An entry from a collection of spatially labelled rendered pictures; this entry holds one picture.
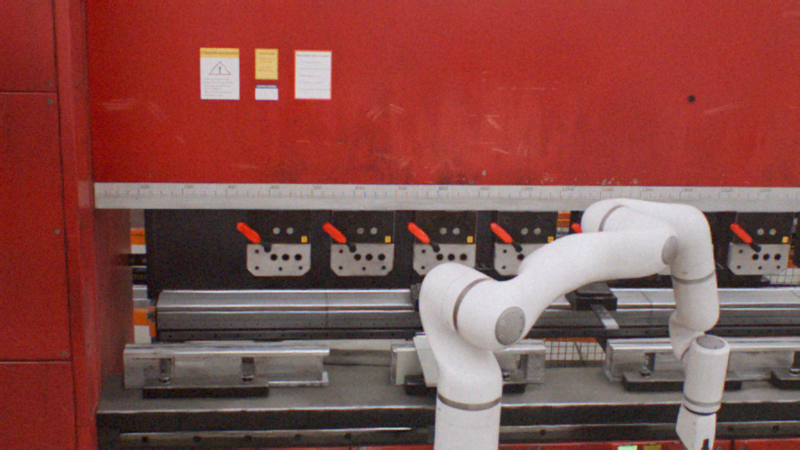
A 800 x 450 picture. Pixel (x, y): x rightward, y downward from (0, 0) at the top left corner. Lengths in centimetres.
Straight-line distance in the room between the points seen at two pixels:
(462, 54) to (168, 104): 68
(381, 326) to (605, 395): 64
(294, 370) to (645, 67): 113
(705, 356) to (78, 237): 137
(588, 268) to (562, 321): 104
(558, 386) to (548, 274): 88
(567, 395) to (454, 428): 83
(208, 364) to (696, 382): 116
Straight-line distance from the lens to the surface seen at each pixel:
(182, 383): 282
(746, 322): 336
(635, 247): 217
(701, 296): 243
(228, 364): 283
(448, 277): 205
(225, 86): 261
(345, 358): 513
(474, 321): 197
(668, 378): 298
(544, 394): 288
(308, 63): 260
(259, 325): 308
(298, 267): 272
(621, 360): 297
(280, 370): 284
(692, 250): 237
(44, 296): 257
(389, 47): 260
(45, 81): 244
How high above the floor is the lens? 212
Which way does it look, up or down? 17 degrees down
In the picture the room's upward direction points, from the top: 2 degrees clockwise
